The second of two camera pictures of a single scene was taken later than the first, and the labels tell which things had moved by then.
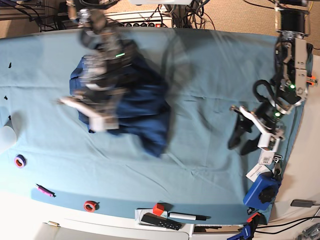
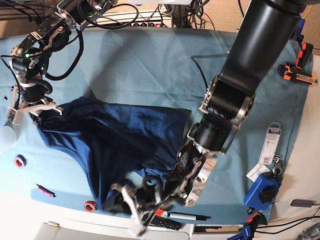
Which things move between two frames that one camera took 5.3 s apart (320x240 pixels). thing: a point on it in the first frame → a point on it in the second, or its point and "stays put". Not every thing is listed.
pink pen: [42, 189] stays put
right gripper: [99, 102] → [15, 112]
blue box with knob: [263, 192] stays put
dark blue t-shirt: [126, 89] → [116, 140]
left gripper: [267, 118] → [142, 207]
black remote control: [150, 218] stays put
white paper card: [258, 170] stays put
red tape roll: [91, 206] stays put
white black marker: [185, 216] stays put
